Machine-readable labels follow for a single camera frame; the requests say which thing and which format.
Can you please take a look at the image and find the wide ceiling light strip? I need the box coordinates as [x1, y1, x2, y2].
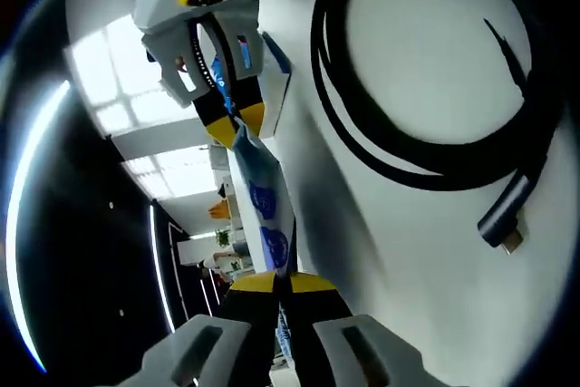
[4, 81, 72, 374]

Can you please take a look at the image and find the orange bag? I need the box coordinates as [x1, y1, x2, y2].
[208, 198, 230, 221]

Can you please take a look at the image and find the small window with blinds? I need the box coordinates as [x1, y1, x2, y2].
[121, 145, 219, 201]

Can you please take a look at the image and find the large window with blinds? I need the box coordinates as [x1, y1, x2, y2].
[67, 14, 194, 134]

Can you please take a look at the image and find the black cable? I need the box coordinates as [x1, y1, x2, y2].
[310, 0, 559, 256]

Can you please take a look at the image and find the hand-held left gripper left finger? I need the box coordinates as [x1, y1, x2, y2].
[115, 270, 278, 387]

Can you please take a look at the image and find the thin ceiling light strip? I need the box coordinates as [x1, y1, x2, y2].
[148, 203, 176, 334]

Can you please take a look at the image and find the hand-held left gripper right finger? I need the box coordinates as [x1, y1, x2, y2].
[281, 271, 452, 387]

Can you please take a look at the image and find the blue tissue pack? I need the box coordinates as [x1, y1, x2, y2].
[210, 31, 300, 365]

